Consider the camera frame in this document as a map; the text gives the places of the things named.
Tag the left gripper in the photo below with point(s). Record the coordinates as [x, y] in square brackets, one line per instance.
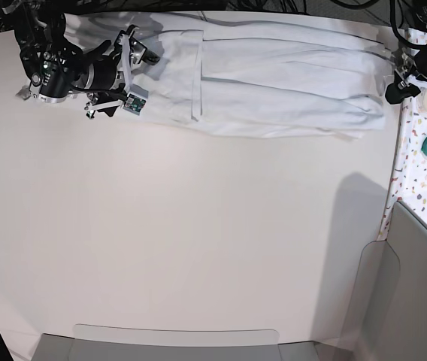
[409, 79]

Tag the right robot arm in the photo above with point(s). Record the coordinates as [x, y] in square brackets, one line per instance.
[58, 69]

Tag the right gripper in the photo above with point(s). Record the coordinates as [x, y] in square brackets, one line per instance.
[111, 76]

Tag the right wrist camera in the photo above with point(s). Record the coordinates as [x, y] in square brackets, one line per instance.
[136, 99]

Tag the grey panel at right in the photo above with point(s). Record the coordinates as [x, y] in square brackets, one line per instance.
[394, 323]

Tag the terrazzo pattern side table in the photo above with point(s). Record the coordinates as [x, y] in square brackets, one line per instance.
[424, 150]

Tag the white t-shirt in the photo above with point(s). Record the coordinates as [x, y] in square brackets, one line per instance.
[254, 78]

